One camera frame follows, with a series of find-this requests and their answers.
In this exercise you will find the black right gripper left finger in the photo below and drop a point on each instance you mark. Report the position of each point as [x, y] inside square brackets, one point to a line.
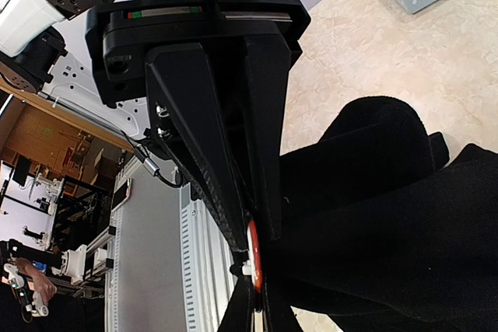
[239, 315]

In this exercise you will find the front aluminium rail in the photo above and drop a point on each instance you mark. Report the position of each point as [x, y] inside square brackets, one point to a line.
[171, 263]

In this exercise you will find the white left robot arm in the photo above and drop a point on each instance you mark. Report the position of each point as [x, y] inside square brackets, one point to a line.
[92, 54]

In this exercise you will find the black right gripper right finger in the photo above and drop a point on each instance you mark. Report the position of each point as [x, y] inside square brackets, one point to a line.
[278, 315]

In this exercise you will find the red round brooch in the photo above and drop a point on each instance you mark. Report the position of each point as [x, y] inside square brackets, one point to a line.
[253, 265]

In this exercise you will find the black garment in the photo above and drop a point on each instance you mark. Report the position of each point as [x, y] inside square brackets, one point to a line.
[382, 230]

